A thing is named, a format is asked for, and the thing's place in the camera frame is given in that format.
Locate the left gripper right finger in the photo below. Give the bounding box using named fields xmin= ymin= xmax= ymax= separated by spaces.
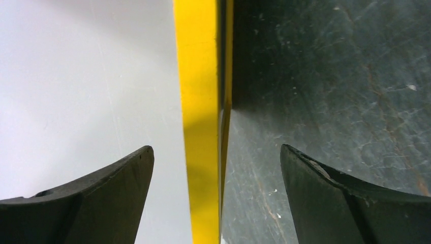
xmin=280 ymin=144 xmax=430 ymax=243

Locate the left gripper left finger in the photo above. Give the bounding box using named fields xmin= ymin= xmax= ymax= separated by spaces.
xmin=1 ymin=146 xmax=155 ymax=243

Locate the yellow wooden picture frame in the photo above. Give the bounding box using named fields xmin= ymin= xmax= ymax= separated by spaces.
xmin=173 ymin=1 xmax=233 ymax=243

